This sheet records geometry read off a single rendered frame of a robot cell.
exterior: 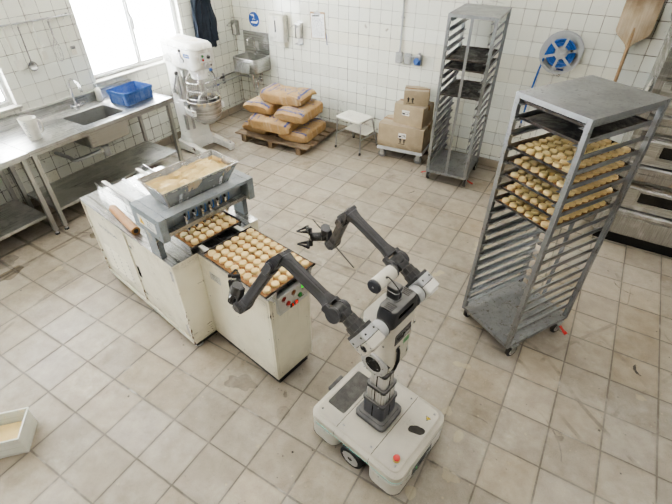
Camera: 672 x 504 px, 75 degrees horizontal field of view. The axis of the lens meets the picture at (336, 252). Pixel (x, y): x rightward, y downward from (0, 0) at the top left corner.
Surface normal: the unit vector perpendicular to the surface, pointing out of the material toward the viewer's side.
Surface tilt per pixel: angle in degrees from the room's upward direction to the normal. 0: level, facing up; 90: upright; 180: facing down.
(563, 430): 0
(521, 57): 90
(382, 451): 0
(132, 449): 0
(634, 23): 82
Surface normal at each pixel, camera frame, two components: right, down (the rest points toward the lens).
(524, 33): -0.52, 0.53
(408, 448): 0.00, -0.79
